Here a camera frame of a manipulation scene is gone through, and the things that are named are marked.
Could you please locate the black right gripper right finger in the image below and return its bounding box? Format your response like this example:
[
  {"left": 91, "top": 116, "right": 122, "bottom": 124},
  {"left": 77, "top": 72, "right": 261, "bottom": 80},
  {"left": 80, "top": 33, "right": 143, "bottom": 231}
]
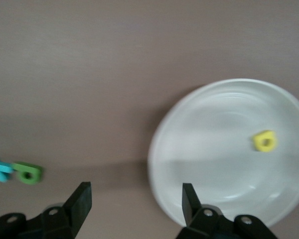
[{"left": 176, "top": 183, "right": 224, "bottom": 239}]

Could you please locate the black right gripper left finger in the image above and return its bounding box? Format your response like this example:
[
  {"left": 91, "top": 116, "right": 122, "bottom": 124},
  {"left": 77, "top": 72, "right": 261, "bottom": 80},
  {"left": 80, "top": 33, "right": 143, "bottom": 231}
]
[{"left": 41, "top": 181, "right": 93, "bottom": 239}]

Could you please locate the green foam letter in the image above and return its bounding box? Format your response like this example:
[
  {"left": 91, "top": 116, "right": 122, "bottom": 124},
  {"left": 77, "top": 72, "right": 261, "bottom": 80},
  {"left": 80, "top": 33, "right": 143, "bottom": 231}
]
[{"left": 11, "top": 161, "right": 43, "bottom": 185}]

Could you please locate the cyan foam letter y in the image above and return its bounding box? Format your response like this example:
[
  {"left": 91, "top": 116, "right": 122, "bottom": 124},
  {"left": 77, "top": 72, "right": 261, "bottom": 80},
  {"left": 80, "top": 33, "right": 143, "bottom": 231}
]
[{"left": 0, "top": 156, "right": 14, "bottom": 183}]

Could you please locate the yellow foam letter d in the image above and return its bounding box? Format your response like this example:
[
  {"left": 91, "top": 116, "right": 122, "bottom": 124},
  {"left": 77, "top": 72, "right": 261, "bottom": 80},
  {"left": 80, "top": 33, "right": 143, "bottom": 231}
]
[{"left": 251, "top": 130, "right": 278, "bottom": 152}]

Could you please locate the beige round plate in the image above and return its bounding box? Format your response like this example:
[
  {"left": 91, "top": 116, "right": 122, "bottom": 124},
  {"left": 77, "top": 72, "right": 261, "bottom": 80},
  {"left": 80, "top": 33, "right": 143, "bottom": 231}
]
[{"left": 147, "top": 78, "right": 299, "bottom": 229}]

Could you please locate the brown paper table cover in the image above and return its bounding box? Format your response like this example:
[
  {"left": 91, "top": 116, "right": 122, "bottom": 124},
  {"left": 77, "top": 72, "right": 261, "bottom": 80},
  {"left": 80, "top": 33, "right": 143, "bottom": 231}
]
[{"left": 0, "top": 0, "right": 299, "bottom": 239}]

